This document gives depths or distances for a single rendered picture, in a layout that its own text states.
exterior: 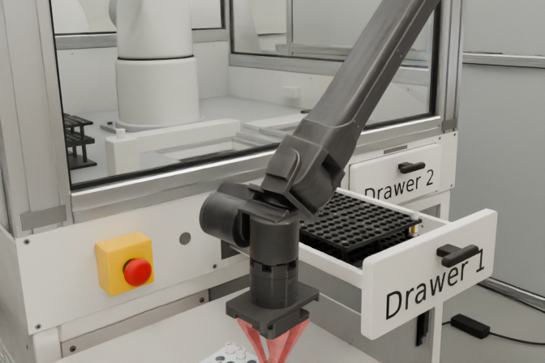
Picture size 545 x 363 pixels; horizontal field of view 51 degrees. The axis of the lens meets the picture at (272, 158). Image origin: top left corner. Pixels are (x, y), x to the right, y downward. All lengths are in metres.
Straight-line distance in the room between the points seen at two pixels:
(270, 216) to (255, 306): 0.11
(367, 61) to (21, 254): 0.52
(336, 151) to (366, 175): 0.51
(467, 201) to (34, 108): 2.24
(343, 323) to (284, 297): 0.66
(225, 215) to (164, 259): 0.29
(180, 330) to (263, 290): 0.29
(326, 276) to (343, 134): 0.24
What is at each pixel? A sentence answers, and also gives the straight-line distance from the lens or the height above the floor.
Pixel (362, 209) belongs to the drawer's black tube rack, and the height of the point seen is 0.90.
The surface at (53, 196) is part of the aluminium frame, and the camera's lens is 0.84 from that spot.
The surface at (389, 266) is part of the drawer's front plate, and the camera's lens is 0.75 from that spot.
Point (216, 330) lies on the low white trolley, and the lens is 0.91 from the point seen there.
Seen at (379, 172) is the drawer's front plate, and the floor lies 0.90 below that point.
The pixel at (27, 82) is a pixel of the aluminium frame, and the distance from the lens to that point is 0.80.
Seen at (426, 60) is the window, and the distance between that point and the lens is 1.34.
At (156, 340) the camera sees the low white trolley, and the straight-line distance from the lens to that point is 0.90.
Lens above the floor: 1.23
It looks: 15 degrees down
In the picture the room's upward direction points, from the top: 1 degrees counter-clockwise
